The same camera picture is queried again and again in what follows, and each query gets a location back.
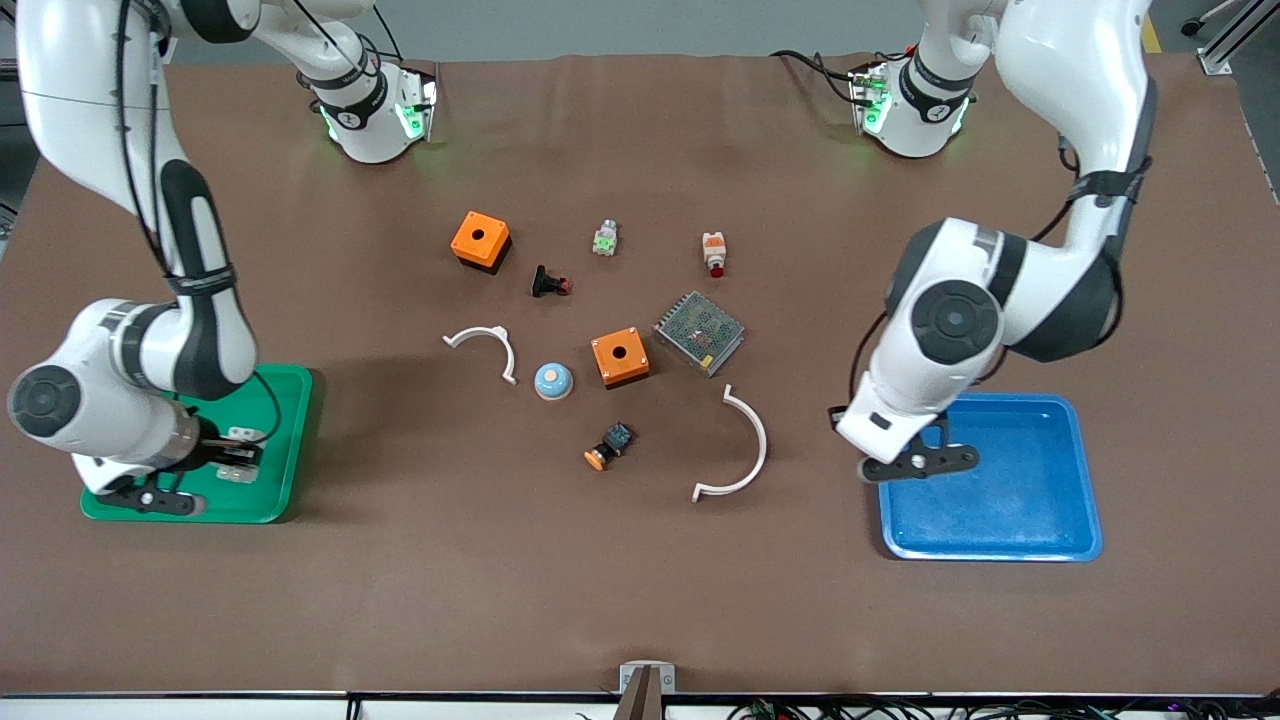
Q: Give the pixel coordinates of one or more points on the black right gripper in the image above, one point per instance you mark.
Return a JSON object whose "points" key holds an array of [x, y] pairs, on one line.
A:
{"points": [[209, 445]]}

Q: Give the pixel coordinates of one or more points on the white circuit breaker red switch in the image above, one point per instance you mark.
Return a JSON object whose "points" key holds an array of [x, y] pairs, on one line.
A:
{"points": [[245, 435]]}

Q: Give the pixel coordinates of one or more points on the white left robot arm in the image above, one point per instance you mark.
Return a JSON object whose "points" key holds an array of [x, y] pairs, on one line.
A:
{"points": [[1070, 80]]}

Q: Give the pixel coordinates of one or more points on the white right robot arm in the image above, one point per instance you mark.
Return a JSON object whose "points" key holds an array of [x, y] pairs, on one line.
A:
{"points": [[70, 100]]}

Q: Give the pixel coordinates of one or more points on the green plastic tray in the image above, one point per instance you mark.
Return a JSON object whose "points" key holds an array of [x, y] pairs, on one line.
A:
{"points": [[245, 497]]}

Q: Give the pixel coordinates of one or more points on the blue plastic tray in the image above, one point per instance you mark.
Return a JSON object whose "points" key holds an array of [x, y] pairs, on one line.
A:
{"points": [[1020, 490]]}

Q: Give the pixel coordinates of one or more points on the large white pipe clamp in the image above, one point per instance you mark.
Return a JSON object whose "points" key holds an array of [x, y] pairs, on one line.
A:
{"points": [[763, 447]]}

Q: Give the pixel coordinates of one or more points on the metal mesh power supply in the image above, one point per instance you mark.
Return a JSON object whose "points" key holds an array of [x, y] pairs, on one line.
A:
{"points": [[700, 332]]}

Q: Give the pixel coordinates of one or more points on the small white pipe clamp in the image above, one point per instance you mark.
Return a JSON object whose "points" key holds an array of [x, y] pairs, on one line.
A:
{"points": [[480, 332]]}

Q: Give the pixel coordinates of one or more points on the orange button box black base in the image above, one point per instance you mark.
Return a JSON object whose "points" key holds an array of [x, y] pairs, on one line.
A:
{"points": [[635, 360], [493, 240]]}

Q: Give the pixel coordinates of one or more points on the blue white round buzzer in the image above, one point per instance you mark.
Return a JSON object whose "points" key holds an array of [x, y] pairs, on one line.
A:
{"points": [[553, 382]]}

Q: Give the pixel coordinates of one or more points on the red button white orange switch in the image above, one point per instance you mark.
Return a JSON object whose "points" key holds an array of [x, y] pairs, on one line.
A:
{"points": [[713, 248]]}

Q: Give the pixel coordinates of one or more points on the orange button blue body switch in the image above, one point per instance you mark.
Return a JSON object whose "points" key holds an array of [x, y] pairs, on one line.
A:
{"points": [[617, 438]]}

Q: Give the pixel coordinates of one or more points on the black red knob switch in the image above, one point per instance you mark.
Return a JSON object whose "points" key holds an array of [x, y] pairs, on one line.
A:
{"points": [[545, 282]]}

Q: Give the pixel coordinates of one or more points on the green button white switch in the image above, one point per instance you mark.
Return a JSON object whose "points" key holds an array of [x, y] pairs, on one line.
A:
{"points": [[605, 240]]}

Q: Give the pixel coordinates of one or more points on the grey metal bracket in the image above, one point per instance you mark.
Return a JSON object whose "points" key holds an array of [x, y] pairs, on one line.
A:
{"points": [[628, 672]]}

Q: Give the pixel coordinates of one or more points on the aluminium frame profile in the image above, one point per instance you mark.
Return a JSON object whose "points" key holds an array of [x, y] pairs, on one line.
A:
{"points": [[1215, 60]]}

